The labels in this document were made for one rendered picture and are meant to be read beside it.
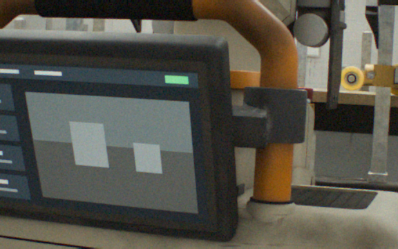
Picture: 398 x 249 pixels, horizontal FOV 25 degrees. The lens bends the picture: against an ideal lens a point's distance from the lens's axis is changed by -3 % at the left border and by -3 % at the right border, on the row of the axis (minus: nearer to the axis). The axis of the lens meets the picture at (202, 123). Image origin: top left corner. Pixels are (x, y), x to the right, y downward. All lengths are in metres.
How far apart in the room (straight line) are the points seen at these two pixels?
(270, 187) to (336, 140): 1.54
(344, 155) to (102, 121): 1.61
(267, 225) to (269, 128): 0.08
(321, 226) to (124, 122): 0.18
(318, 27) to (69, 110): 0.55
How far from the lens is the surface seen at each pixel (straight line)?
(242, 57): 1.13
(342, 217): 0.75
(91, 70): 0.70
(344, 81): 2.97
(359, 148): 2.29
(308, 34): 1.21
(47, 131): 0.75
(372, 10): 1.49
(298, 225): 0.75
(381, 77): 2.06
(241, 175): 0.84
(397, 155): 2.29
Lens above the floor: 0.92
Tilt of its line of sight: 3 degrees down
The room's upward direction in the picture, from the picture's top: 3 degrees clockwise
